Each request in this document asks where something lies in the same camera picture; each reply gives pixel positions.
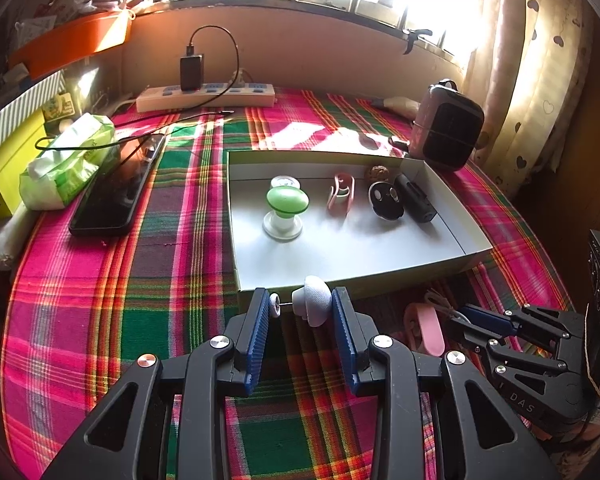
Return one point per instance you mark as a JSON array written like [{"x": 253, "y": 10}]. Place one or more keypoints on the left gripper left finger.
[{"x": 127, "y": 434}]

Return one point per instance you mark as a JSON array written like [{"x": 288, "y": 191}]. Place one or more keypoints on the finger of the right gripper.
[
  {"x": 527, "y": 321},
  {"x": 498, "y": 357}
]

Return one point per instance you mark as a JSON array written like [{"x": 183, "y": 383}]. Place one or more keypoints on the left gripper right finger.
[{"x": 476, "y": 434}]

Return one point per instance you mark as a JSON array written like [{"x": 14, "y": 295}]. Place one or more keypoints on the pink clip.
[
  {"x": 423, "y": 330},
  {"x": 342, "y": 194}
]

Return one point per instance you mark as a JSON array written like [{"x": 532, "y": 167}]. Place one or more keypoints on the black rectangular flashlight device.
[{"x": 414, "y": 199}]

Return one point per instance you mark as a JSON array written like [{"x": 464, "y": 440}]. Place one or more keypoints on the black round disc gadget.
[{"x": 385, "y": 201}]

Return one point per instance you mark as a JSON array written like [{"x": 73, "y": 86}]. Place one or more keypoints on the grey white roller massager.
[{"x": 312, "y": 302}]

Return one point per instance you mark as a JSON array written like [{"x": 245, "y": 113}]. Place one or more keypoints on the green white mushroom massager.
[{"x": 286, "y": 202}]

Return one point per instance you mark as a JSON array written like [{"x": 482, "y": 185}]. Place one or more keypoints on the plaid bedspread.
[{"x": 82, "y": 310}]

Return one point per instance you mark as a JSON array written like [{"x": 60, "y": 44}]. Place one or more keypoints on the green white cardboard box tray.
[{"x": 367, "y": 254}]

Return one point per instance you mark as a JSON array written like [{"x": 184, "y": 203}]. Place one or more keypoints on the walnut in tray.
[{"x": 377, "y": 173}]

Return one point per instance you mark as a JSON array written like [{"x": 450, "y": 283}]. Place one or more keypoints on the grey portable heater fan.
[{"x": 446, "y": 127}]

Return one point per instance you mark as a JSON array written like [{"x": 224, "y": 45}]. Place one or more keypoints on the black smartphone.
[{"x": 110, "y": 201}]

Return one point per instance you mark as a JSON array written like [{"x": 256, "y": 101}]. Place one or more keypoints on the heart pattern curtain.
[{"x": 527, "y": 71}]

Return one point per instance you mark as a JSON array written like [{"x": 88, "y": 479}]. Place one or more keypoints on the green wet wipes pack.
[{"x": 66, "y": 164}]

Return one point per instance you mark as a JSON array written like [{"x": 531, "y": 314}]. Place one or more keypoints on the yellow green box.
[{"x": 15, "y": 154}]

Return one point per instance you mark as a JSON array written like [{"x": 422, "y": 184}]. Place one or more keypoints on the black window hook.
[{"x": 412, "y": 36}]

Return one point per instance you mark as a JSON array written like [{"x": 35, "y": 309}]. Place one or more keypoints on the striped white box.
[{"x": 16, "y": 112}]

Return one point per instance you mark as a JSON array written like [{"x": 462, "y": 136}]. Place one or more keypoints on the white power strip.
[{"x": 174, "y": 98}]

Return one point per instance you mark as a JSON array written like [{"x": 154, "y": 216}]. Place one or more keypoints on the black charger adapter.
[{"x": 191, "y": 70}]

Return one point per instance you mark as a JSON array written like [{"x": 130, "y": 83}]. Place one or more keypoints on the orange plastic basket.
[{"x": 73, "y": 41}]

